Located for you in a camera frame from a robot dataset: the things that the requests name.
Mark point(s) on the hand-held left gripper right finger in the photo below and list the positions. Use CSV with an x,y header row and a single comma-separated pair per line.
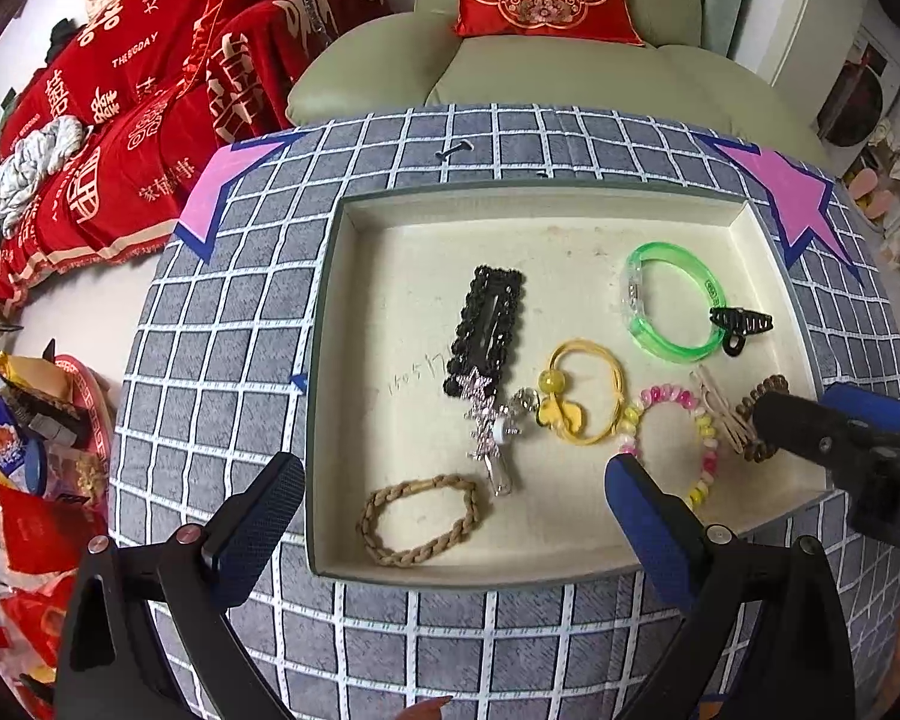
x,y
645,529

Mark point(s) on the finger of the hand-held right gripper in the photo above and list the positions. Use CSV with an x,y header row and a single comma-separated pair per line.
x,y
802,427
877,406

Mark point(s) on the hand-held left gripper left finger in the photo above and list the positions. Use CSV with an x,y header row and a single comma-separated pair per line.
x,y
261,519

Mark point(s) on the beige hair clip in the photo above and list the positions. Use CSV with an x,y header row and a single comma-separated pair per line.
x,y
720,409

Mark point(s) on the black claw clip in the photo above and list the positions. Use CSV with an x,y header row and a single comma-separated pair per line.
x,y
735,321

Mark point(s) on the small silver charm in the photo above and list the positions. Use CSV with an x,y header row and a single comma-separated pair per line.
x,y
511,426

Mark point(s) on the pink star hair clip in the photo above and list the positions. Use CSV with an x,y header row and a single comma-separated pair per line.
x,y
484,420

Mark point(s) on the cream jewelry tray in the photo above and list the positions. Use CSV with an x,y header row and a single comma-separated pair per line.
x,y
570,255

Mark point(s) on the grey checked table cloth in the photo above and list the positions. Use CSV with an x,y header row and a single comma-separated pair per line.
x,y
217,360

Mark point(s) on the pink slippers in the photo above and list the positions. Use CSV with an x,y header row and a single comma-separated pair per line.
x,y
870,191

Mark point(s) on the pink star sticker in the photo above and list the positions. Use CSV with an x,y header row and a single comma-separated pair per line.
x,y
221,184
787,191

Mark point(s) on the pile of colourful packets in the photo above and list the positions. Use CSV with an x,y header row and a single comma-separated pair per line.
x,y
22,480

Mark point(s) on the black beaded hair clip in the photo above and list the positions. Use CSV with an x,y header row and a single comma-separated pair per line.
x,y
465,322

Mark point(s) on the white cabinet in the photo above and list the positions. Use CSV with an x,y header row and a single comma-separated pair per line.
x,y
802,7

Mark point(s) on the silver braided cloth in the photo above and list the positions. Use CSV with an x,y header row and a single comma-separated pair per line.
x,y
30,165

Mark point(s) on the pale green armchair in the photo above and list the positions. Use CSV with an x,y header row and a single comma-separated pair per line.
x,y
540,79

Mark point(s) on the red printed blanket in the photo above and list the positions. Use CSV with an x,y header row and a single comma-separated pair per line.
x,y
157,75

